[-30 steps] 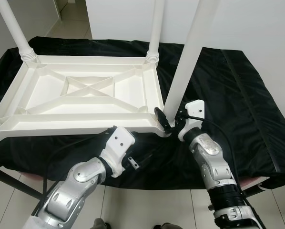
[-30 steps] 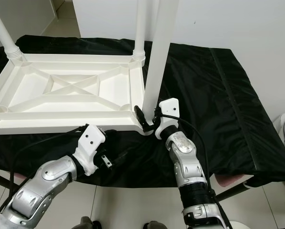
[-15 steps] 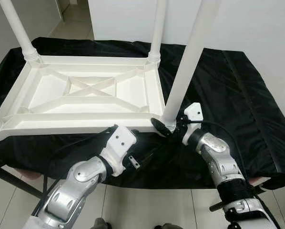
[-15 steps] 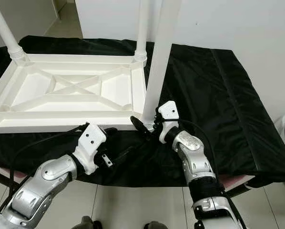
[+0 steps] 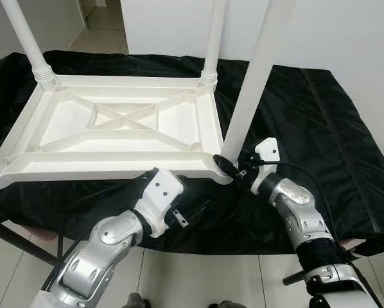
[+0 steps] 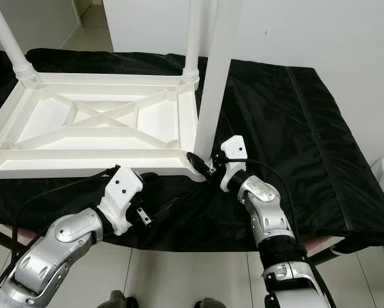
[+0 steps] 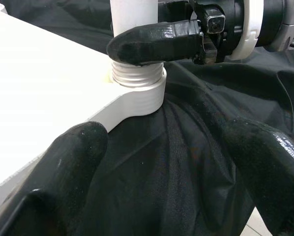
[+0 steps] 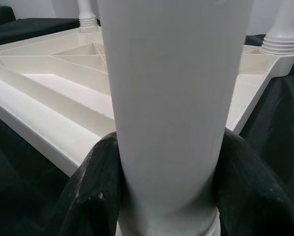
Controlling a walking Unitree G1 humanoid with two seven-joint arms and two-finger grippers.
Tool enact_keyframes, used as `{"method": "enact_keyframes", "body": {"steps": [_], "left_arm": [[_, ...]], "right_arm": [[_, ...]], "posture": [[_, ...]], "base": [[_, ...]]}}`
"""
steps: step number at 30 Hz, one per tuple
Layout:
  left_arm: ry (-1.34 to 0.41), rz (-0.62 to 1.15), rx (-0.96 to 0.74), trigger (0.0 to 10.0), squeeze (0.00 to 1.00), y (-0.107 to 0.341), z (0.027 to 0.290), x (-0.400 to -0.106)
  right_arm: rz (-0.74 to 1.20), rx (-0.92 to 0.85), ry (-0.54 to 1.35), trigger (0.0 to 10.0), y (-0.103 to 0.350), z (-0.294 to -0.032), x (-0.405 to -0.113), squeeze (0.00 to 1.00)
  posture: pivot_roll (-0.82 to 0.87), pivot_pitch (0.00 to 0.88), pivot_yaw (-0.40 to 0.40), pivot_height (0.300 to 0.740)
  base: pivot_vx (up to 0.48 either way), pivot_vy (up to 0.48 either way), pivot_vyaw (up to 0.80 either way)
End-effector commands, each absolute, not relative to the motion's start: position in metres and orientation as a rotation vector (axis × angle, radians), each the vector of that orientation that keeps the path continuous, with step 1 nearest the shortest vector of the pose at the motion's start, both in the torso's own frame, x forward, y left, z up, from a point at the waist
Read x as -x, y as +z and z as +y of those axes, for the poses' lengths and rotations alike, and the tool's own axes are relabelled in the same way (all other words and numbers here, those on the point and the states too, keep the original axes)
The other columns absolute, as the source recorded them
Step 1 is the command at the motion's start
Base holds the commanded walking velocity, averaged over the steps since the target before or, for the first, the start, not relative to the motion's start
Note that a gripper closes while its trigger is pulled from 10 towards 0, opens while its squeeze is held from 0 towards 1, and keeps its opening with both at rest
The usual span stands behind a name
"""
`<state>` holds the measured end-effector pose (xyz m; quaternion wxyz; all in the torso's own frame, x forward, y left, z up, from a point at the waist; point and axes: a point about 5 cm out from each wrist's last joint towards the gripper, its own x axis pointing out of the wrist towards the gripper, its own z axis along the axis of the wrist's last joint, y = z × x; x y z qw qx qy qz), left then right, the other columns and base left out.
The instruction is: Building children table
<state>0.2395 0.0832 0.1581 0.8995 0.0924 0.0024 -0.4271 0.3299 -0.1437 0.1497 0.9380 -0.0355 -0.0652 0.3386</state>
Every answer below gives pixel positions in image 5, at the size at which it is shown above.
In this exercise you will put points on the white plastic table top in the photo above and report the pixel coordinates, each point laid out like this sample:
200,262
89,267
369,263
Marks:
115,142

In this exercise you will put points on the black metal table leg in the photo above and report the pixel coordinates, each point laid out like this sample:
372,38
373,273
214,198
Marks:
295,278
25,247

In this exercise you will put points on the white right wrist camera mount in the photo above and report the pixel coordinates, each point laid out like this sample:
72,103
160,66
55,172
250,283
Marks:
267,151

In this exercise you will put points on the grey robot left foot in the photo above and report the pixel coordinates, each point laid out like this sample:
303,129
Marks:
135,301

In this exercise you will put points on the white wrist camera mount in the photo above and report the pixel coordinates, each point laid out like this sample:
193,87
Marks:
163,186
267,151

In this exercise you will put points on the grey robot foot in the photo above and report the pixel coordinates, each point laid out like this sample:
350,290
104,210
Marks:
225,305
135,301

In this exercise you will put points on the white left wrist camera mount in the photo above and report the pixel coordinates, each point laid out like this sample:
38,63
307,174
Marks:
163,186

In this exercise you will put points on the grey robot right foot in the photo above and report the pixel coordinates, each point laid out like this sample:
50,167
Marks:
225,305

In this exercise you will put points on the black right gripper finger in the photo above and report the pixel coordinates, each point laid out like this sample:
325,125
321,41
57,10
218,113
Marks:
227,167

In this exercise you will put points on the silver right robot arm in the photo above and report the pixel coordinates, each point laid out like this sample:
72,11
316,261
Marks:
295,199

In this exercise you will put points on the black cloth table cover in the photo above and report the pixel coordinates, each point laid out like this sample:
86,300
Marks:
333,141

